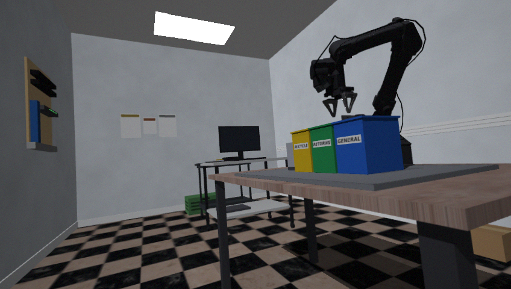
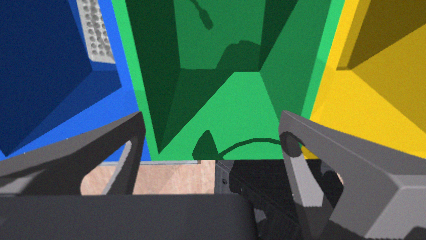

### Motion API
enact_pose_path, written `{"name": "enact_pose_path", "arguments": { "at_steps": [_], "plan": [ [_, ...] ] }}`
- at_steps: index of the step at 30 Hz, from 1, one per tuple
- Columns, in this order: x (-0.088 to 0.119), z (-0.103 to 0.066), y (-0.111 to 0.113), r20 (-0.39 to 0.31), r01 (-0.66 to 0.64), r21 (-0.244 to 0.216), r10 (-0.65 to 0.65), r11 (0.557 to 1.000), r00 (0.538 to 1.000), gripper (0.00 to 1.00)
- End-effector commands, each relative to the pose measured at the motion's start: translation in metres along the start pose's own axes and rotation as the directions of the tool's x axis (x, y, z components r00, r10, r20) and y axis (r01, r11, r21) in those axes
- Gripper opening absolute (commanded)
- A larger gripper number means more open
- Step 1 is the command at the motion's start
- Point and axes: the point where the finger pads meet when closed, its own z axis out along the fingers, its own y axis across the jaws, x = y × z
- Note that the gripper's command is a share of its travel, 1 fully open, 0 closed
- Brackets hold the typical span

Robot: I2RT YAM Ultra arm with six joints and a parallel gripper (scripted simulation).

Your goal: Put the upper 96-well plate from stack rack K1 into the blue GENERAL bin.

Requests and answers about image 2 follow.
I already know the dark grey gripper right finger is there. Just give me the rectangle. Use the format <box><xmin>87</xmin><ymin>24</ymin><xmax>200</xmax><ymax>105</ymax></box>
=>
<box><xmin>278</xmin><ymin>110</ymin><xmax>426</xmax><ymax>240</ymax></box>

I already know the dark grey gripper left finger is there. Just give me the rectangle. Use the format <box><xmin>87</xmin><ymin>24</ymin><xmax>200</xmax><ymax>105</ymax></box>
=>
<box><xmin>0</xmin><ymin>111</ymin><xmax>146</xmax><ymax>196</ymax></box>

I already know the green open bin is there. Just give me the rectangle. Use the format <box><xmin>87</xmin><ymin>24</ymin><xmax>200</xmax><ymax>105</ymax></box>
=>
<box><xmin>111</xmin><ymin>0</ymin><xmax>345</xmax><ymax>161</ymax></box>

